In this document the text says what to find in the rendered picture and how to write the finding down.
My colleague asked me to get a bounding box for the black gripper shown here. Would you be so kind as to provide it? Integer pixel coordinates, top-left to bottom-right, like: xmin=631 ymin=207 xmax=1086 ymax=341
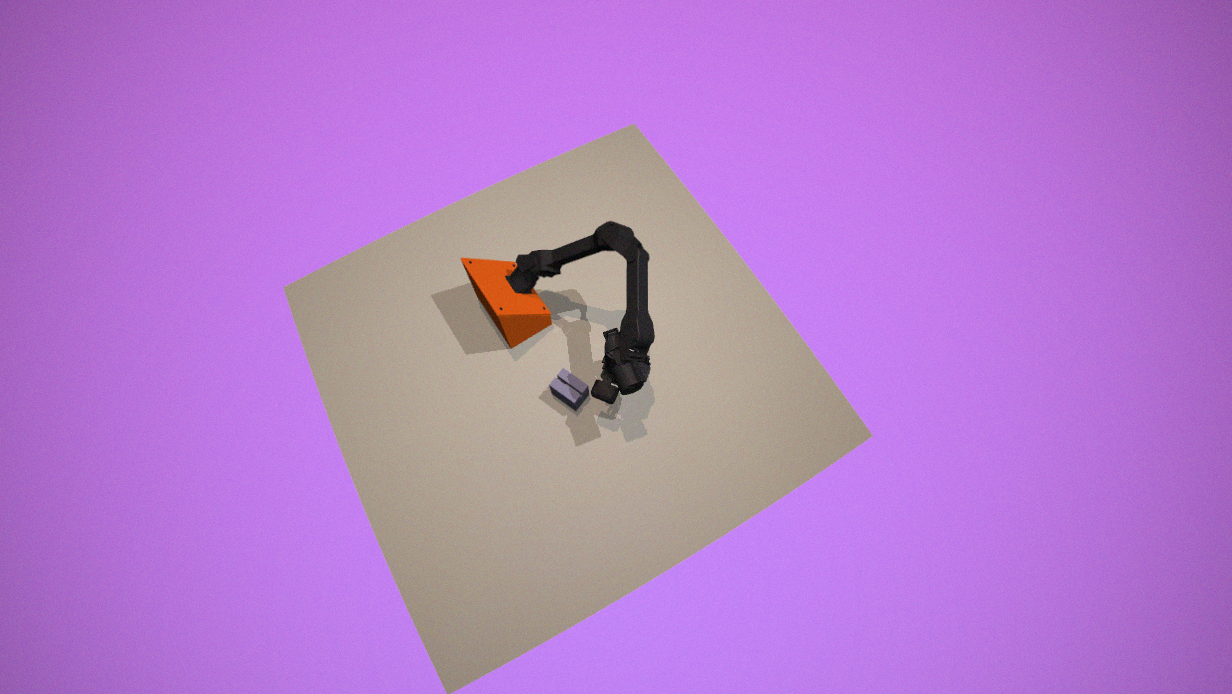
xmin=591 ymin=355 xmax=618 ymax=404

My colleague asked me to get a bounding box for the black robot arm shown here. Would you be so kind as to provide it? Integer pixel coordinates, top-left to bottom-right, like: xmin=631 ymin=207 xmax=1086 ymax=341
xmin=505 ymin=221 xmax=655 ymax=394

